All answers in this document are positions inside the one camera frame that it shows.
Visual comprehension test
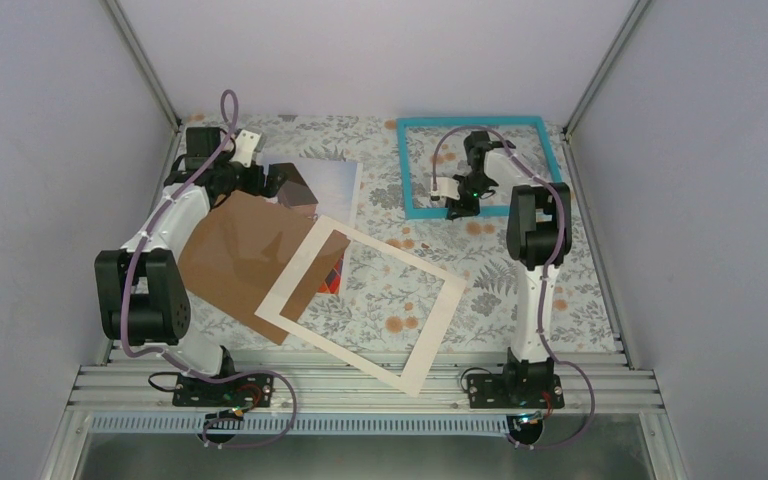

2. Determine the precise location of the teal wooden picture frame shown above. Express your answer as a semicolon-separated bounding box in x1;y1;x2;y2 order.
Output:
396;116;563;220

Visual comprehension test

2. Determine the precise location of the printed photo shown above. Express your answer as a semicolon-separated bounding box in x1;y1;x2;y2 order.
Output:
256;155;364;296

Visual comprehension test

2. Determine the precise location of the brown backing board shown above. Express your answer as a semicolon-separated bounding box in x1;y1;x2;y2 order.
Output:
177;192;314;345

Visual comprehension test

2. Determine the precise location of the cream mat board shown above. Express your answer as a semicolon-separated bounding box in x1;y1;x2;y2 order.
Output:
255;216;466;397

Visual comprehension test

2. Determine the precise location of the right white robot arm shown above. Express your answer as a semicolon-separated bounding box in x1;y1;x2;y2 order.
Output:
436;130;572;410

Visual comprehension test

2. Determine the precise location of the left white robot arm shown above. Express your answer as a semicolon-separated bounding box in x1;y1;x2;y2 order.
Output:
94;127;286;405

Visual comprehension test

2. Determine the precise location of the floral tablecloth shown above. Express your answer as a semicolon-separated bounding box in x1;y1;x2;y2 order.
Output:
187;115;615;353

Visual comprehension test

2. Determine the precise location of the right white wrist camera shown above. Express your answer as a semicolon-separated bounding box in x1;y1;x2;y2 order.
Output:
429;177;461;201

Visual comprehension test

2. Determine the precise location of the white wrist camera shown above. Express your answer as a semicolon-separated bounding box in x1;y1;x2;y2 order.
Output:
231;129;264;167
429;177;461;201

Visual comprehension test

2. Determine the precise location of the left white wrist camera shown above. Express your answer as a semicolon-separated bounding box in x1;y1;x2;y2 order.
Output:
231;129;264;167

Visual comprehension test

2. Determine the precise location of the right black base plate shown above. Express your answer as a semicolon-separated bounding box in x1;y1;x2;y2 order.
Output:
466;373;566;410

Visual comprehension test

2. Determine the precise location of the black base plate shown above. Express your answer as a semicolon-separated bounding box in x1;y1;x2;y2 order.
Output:
172;373;274;410
466;373;566;410

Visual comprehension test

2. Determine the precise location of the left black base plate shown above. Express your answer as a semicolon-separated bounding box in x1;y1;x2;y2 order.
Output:
172;373;274;410

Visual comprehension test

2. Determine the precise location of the aluminium rail frame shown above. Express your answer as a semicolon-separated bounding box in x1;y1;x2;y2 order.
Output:
52;1;687;479

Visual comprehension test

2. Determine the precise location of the slotted cable duct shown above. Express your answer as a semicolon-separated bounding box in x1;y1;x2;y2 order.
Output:
89;412;508;437

